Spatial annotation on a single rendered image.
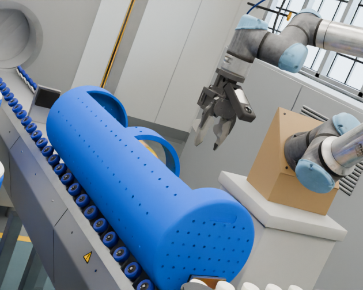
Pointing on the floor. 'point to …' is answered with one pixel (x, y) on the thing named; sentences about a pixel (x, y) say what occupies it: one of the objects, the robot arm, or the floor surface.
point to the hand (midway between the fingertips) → (208, 145)
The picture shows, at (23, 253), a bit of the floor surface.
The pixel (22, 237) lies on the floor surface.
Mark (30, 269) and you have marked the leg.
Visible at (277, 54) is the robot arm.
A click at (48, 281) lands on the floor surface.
